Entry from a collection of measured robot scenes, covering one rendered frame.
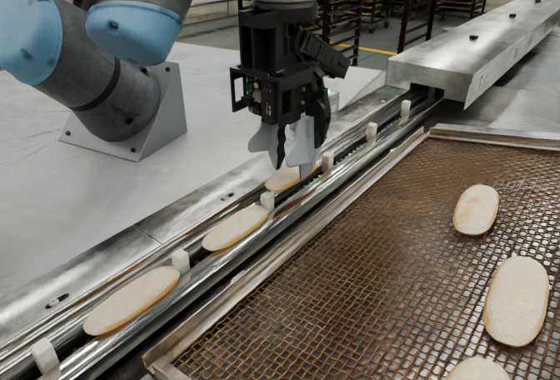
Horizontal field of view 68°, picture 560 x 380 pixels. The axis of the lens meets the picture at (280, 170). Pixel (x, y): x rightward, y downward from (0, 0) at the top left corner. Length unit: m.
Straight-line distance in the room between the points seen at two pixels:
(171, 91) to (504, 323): 0.62
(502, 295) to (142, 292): 0.31
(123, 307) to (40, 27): 0.37
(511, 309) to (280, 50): 0.30
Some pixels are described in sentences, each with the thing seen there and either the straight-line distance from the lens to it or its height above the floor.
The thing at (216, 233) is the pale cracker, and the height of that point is 0.86.
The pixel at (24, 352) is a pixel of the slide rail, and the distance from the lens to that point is 0.43.
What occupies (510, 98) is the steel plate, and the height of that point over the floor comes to 0.82.
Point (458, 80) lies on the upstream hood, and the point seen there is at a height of 0.90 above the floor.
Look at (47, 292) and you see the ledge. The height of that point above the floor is 0.86.
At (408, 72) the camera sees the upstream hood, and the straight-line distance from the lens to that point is 0.93.
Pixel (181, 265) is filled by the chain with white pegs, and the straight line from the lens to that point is 0.44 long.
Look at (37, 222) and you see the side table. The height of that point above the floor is 0.82.
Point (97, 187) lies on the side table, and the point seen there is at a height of 0.82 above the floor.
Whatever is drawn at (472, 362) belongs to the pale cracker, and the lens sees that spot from 0.30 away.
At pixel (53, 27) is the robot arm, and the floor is 1.05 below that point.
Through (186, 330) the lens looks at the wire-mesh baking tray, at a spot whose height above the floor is 0.89.
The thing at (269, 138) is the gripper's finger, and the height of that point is 0.93.
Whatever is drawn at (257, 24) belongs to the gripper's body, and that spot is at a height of 1.08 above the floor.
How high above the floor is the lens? 1.16
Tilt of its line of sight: 30 degrees down
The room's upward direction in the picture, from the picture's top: straight up
